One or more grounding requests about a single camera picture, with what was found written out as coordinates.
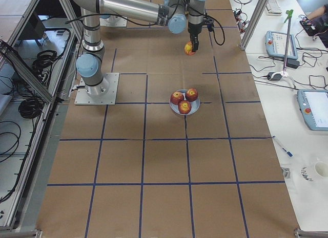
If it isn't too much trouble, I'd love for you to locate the red apple on plate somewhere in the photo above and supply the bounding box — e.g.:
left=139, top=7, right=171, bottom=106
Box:
left=178, top=100, right=192, bottom=115
left=170, top=91, right=184, bottom=105
left=185, top=88, right=198, bottom=102

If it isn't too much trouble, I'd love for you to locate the far blue teach pendant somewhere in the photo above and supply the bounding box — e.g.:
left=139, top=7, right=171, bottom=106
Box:
left=265, top=31, right=298, bottom=60

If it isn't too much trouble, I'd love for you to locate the blue teach pendant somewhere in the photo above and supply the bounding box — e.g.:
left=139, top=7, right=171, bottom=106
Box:
left=265, top=31, right=298, bottom=60
left=297, top=90, right=327, bottom=131

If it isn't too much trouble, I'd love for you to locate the white blue pen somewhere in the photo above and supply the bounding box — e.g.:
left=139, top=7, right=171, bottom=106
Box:
left=272, top=136, right=293, bottom=157

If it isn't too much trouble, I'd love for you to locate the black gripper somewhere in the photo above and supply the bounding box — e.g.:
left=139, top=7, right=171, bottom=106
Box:
left=188, top=14, right=214, bottom=52

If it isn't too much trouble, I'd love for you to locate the red yellow apple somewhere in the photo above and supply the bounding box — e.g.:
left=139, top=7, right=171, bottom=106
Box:
left=184, top=41, right=195, bottom=56

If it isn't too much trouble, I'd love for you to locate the white tape roll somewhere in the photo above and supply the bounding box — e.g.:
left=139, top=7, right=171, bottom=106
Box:
left=301, top=161, right=327, bottom=182

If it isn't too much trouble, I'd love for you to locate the grey round plate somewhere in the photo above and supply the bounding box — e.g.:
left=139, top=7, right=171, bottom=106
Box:
left=169, top=88, right=200, bottom=115

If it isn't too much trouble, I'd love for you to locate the aluminium frame post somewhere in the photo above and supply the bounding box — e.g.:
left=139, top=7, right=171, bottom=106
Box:
left=239, top=0, right=269, bottom=51

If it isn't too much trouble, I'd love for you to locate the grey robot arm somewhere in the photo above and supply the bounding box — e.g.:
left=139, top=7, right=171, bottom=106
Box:
left=73, top=0, right=207, bottom=97

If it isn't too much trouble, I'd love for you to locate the near blue teach pendant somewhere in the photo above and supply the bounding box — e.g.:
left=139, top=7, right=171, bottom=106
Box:
left=297, top=90, right=327, bottom=131

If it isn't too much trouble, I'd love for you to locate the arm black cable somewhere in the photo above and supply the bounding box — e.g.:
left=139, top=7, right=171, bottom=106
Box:
left=204, top=15, right=226, bottom=46

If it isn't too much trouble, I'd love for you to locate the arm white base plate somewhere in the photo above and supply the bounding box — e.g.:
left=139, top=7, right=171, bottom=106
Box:
left=74, top=73, right=119, bottom=105
left=99, top=16, right=127, bottom=28

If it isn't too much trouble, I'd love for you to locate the reacher grabber stick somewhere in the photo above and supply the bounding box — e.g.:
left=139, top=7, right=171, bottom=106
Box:
left=269, top=9, right=296, bottom=89

